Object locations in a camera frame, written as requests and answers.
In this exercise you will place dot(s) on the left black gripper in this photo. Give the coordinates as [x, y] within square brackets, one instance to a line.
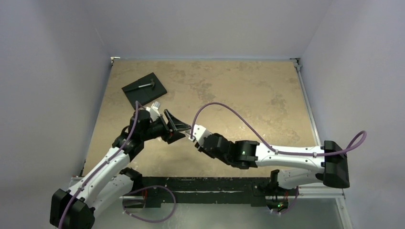
[170, 135]

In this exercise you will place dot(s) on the grey remote control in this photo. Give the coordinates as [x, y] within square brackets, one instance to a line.
[188, 133]

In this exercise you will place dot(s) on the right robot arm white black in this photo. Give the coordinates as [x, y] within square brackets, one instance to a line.
[306, 164]

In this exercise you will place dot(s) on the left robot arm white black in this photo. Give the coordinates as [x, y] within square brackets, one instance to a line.
[78, 207]

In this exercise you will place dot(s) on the black square tray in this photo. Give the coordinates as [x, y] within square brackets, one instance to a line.
[147, 94]

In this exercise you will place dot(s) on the small metal hammer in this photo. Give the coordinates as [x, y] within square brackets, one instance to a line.
[151, 84]

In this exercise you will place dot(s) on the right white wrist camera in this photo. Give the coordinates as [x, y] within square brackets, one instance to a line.
[200, 132]

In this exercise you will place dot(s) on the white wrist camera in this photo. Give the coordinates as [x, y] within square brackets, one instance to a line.
[154, 111]
[200, 132]

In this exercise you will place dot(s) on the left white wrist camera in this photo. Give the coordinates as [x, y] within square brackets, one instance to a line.
[154, 111]

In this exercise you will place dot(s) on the aluminium frame rail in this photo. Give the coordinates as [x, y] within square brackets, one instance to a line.
[328, 206]

